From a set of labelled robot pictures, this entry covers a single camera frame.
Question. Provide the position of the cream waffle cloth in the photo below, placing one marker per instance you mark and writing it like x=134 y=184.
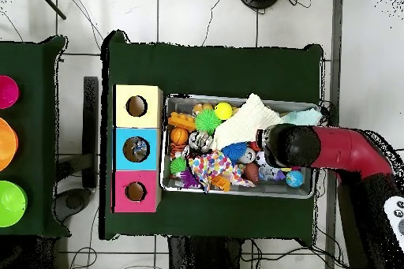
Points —
x=243 y=124

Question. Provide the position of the mint waffle cloth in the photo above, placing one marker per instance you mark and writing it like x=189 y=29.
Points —
x=303 y=117

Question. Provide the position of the dark green table cloth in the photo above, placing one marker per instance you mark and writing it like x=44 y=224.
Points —
x=205 y=70

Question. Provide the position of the blue globe ball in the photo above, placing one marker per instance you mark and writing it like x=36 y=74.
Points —
x=294 y=178

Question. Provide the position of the pink bowl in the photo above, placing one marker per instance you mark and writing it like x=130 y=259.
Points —
x=8 y=92

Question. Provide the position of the wooden box with three holes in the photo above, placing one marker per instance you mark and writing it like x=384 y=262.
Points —
x=139 y=122

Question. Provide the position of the colourful dotted cloth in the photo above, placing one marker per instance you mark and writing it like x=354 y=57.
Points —
x=210 y=165

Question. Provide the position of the orange toy basketball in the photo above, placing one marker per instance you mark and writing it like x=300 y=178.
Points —
x=179 y=135

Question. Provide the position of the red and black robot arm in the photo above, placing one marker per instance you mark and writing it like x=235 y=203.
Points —
x=341 y=149

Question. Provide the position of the green bowl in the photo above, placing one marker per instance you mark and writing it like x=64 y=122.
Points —
x=11 y=204

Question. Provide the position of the bottle with blue label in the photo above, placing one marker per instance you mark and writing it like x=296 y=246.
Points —
x=140 y=149

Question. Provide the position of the black rod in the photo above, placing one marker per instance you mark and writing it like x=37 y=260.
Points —
x=50 y=4

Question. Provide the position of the orange bowl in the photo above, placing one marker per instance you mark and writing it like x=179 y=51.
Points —
x=6 y=144

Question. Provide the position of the black flat bar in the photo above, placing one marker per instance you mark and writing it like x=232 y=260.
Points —
x=90 y=124

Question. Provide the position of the large green spiky ball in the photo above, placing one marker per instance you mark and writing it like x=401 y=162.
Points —
x=207 y=121

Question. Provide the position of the grey stand foot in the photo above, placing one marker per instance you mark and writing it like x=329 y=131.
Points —
x=74 y=201

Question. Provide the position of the silver mesh bin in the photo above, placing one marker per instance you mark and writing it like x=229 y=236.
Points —
x=277 y=190

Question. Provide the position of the green cloth side table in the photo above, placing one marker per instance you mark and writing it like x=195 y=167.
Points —
x=34 y=155

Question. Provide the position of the long orange toy block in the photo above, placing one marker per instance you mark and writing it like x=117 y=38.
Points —
x=181 y=120

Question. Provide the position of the yellow ball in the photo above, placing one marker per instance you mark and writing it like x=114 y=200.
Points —
x=223 y=111

